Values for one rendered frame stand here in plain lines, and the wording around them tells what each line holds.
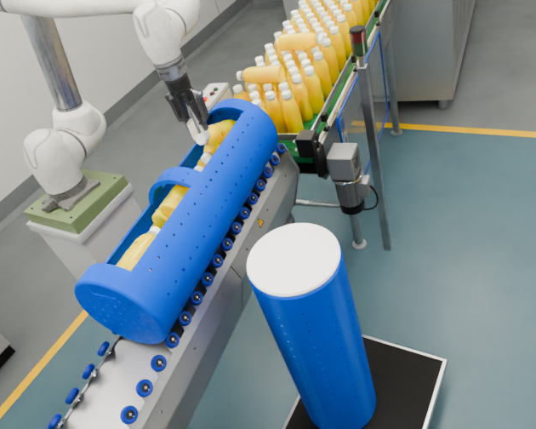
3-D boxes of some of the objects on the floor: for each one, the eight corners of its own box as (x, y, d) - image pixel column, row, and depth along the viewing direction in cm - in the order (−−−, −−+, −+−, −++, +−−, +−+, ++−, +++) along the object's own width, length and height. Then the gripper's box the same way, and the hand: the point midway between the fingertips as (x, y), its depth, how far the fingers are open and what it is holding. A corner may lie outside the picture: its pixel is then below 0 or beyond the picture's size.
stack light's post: (383, 249, 269) (356, 68, 198) (384, 244, 272) (358, 64, 200) (390, 250, 267) (365, 68, 196) (391, 245, 270) (367, 63, 199)
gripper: (146, 82, 148) (176, 145, 164) (191, 80, 141) (219, 145, 156) (158, 70, 153) (187, 131, 168) (202, 66, 145) (228, 131, 161)
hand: (198, 129), depth 160 cm, fingers closed on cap, 4 cm apart
